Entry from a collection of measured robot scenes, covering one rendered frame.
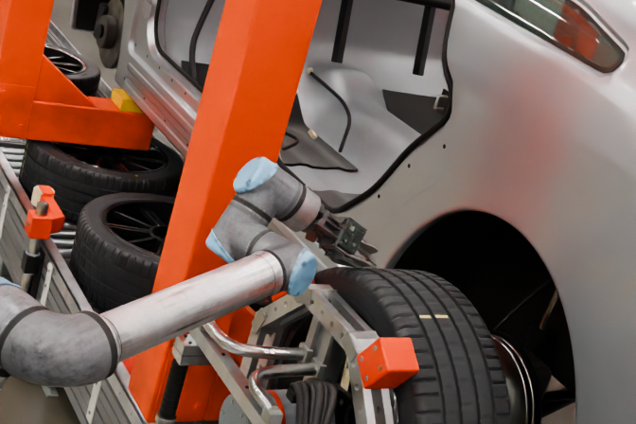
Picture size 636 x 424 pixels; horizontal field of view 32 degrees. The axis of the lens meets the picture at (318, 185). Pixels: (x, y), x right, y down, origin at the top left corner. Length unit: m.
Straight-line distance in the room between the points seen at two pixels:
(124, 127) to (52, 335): 2.91
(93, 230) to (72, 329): 2.11
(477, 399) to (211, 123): 0.89
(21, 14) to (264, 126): 1.96
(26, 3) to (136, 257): 1.14
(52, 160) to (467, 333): 2.52
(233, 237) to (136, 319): 0.41
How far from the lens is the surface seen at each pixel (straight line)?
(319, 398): 2.11
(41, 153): 4.50
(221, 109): 2.54
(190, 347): 2.33
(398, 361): 2.10
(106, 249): 3.80
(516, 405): 2.62
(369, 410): 2.14
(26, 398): 3.83
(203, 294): 1.95
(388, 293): 2.25
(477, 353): 2.26
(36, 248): 3.93
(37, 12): 4.37
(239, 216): 2.20
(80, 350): 1.77
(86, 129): 4.58
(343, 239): 2.29
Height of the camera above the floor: 2.04
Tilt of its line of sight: 18 degrees down
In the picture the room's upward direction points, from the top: 17 degrees clockwise
